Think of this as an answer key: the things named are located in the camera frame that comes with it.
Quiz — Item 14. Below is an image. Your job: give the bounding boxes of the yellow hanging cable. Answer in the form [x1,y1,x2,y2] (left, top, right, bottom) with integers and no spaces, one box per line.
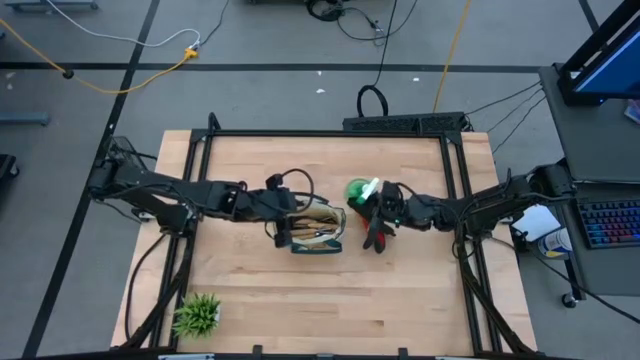
[432,0,474,114]

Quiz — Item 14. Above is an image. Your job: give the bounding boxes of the white paper sheet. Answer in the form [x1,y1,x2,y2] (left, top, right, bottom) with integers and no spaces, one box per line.
[510,202,562,244]

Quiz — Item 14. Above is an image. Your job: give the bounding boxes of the black monitor on stand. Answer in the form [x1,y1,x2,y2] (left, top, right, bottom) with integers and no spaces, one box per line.
[555,0,640,107]

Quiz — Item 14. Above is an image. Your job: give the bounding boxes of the green spray bottle white nozzle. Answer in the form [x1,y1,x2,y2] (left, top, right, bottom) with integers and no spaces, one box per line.
[344,176,381,205]

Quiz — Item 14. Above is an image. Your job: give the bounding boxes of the black wire-cage device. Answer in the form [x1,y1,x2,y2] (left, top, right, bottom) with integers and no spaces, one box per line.
[103,135,151,166]

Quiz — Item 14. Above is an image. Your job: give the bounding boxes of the thin black cable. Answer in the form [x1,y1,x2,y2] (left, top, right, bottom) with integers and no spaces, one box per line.
[465,81,543,117]
[491,94,548,155]
[486,88,545,135]

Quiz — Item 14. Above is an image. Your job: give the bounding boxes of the yellow extension cable with plug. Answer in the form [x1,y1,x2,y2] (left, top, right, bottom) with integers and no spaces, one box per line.
[0,18,199,95]

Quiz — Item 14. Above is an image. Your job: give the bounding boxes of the black perforated metal box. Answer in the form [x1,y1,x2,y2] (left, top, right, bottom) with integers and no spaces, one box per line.
[342,111,469,134]

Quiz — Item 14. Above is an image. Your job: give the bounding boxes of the black coiled floor cable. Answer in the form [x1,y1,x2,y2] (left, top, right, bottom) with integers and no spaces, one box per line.
[355,0,399,119]

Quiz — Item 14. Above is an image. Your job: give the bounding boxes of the grey metal floor bar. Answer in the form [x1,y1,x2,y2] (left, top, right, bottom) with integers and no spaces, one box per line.
[0,112,51,126]
[4,0,99,12]

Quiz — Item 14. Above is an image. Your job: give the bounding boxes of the beige green canvas gardening bag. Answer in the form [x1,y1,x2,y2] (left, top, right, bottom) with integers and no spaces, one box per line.
[287,194,348,255]

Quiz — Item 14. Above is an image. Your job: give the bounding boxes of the red black gardening gloves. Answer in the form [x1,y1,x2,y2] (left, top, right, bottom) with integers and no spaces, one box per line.
[360,209,397,255]

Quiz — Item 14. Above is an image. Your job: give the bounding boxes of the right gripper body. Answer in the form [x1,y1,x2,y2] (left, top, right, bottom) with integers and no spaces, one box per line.
[377,180,419,229]

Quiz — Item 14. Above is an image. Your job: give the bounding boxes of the backlit computer keyboard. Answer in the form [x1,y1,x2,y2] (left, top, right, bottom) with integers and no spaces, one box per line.
[577,198,640,250]

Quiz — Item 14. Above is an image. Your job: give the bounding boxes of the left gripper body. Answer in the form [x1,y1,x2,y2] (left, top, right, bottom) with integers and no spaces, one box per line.
[234,188,300,224]

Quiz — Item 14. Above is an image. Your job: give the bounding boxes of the black cable bundle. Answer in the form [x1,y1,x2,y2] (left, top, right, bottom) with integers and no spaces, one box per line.
[304,0,396,46]

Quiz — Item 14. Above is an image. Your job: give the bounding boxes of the white floor cable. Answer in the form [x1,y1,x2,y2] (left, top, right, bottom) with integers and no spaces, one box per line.
[47,0,202,50]

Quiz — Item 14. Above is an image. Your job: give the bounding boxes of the black looped gripper cable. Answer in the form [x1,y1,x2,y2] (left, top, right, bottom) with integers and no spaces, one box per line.
[278,167,316,202]

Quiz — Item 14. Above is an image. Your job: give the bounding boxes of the black aluminium table frame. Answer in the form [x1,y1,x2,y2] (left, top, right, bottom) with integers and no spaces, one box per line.
[109,112,539,360]

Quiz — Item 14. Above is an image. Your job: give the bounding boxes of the green plant in white pot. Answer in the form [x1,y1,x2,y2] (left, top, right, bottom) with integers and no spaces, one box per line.
[172,293,223,340]

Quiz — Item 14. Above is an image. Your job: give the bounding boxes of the grey side desk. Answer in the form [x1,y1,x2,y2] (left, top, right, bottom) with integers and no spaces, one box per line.
[538,64,640,297]

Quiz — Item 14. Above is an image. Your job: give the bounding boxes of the black chair base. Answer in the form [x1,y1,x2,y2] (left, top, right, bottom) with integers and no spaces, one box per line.
[0,153,21,180]

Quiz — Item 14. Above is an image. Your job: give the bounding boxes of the white blue yellow can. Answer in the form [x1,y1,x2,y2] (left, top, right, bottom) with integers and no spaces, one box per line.
[537,227,574,260]

